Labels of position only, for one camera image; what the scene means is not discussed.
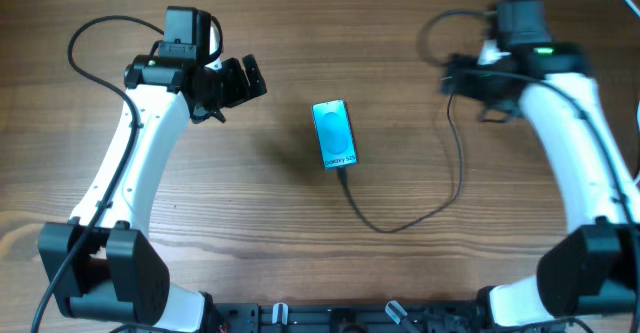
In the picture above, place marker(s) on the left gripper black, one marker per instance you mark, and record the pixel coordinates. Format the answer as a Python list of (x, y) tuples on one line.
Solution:
[(239, 90)]

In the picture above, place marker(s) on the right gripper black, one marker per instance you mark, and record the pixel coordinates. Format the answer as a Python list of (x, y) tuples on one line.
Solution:
[(469, 87)]

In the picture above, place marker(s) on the blue Galaxy smartphone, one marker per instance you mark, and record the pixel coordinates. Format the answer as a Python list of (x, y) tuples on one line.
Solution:
[(335, 135)]

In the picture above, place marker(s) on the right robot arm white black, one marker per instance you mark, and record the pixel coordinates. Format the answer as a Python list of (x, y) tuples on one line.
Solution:
[(523, 72)]

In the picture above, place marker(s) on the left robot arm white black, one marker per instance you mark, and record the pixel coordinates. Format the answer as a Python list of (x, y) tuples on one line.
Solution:
[(100, 263)]

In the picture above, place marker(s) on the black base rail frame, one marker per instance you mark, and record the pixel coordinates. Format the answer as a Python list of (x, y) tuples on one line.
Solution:
[(433, 317)]

